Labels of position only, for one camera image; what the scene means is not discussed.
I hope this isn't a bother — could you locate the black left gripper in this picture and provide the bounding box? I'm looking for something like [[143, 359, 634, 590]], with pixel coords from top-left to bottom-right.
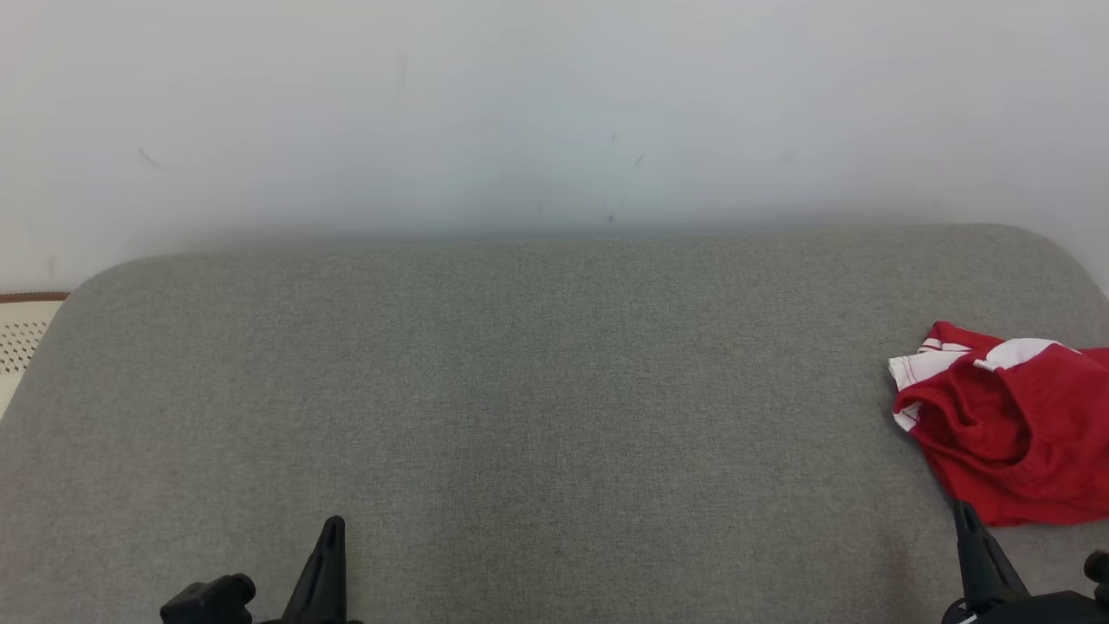
[[159, 516, 348, 624]]

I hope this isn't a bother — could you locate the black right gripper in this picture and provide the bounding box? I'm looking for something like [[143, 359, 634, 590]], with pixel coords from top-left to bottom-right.
[[942, 499, 1109, 624]]

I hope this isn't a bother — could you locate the red shorts white trim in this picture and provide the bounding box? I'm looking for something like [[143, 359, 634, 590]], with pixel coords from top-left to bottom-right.
[[887, 321, 1109, 529]]

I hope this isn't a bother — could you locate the white perforated laundry basket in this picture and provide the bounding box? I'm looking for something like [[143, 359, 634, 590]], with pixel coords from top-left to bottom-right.
[[0, 291, 70, 419]]

